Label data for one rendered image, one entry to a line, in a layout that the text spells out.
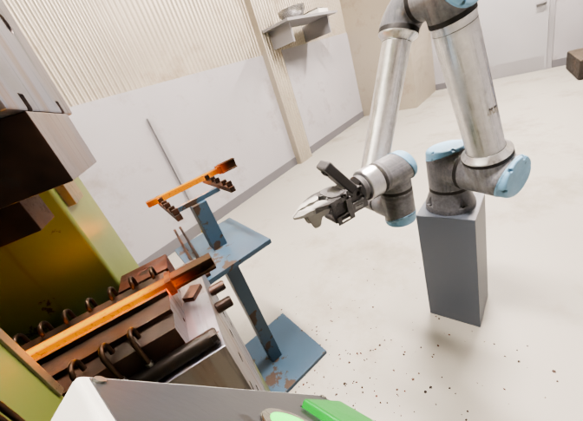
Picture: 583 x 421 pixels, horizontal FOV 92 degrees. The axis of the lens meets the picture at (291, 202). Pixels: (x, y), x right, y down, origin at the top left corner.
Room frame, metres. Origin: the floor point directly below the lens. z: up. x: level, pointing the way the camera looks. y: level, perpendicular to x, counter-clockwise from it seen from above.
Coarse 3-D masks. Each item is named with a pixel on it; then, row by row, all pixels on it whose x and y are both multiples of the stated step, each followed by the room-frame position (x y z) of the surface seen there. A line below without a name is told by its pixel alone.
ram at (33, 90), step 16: (0, 0) 0.62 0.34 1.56; (0, 16) 0.57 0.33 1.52; (0, 32) 0.50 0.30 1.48; (16, 32) 0.59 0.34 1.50; (0, 48) 0.46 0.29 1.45; (16, 48) 0.54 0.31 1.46; (0, 64) 0.42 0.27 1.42; (16, 64) 0.48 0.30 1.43; (32, 64) 0.56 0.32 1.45; (0, 80) 0.38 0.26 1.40; (16, 80) 0.44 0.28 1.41; (32, 80) 0.51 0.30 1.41; (48, 80) 0.60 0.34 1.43; (0, 96) 0.35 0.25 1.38; (16, 96) 0.40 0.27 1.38; (32, 96) 0.46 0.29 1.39; (48, 96) 0.53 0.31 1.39; (0, 112) 0.35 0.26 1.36; (16, 112) 0.39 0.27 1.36; (48, 112) 0.49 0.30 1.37; (64, 112) 0.58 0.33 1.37
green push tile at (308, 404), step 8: (304, 400) 0.17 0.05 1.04; (312, 400) 0.17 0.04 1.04; (320, 400) 0.18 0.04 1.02; (328, 400) 0.18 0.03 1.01; (304, 408) 0.16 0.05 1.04; (312, 408) 0.16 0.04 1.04; (320, 408) 0.16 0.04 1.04; (328, 408) 0.16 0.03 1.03; (336, 408) 0.17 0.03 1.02; (344, 408) 0.17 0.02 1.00; (352, 408) 0.18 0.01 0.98; (320, 416) 0.15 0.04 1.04; (328, 416) 0.15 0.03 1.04; (336, 416) 0.15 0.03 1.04; (344, 416) 0.15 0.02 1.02; (352, 416) 0.16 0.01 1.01; (360, 416) 0.17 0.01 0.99
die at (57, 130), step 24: (0, 120) 0.39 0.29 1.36; (24, 120) 0.40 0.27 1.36; (48, 120) 0.46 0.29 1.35; (0, 144) 0.38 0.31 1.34; (24, 144) 0.39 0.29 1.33; (48, 144) 0.40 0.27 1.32; (72, 144) 0.50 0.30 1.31; (0, 168) 0.38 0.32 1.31; (24, 168) 0.39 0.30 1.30; (48, 168) 0.39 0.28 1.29; (72, 168) 0.42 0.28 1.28; (0, 192) 0.37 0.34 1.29; (24, 192) 0.38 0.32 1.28
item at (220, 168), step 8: (232, 160) 1.31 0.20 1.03; (216, 168) 1.26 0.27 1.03; (224, 168) 1.28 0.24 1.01; (232, 168) 1.29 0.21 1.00; (200, 176) 1.22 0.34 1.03; (184, 184) 1.19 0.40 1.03; (192, 184) 1.19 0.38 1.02; (168, 192) 1.15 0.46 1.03; (176, 192) 1.16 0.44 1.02; (152, 200) 1.12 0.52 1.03
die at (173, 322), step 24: (96, 312) 0.51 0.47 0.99; (144, 312) 0.46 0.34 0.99; (168, 312) 0.44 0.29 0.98; (48, 336) 0.49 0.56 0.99; (96, 336) 0.44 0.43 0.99; (120, 336) 0.41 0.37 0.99; (144, 336) 0.40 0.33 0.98; (168, 336) 0.39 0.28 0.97; (48, 360) 0.42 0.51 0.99; (96, 360) 0.39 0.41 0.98; (120, 360) 0.37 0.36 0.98
